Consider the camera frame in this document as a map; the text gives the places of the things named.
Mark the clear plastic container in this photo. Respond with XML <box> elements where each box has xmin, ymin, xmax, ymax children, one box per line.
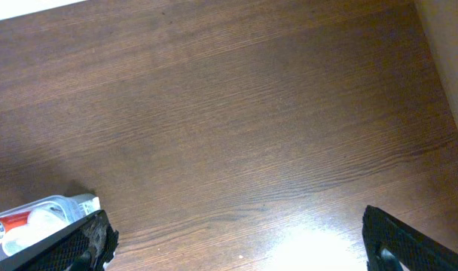
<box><xmin>0</xmin><ymin>193</ymin><xmax>101</xmax><ymax>261</ymax></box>

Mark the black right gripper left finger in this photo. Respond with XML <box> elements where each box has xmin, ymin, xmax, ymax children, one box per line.
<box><xmin>0</xmin><ymin>210</ymin><xmax>119</xmax><ymax>271</ymax></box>

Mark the white Calamol lotion bottle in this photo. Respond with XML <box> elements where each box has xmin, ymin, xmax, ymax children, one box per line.
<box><xmin>2</xmin><ymin>206</ymin><xmax>70</xmax><ymax>256</ymax></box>

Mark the orange tube white cap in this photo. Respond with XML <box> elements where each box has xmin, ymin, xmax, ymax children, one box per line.
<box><xmin>0</xmin><ymin>212</ymin><xmax>30</xmax><ymax>241</ymax></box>

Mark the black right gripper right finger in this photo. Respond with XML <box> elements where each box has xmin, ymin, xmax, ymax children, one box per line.
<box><xmin>362</xmin><ymin>206</ymin><xmax>458</xmax><ymax>271</ymax></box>

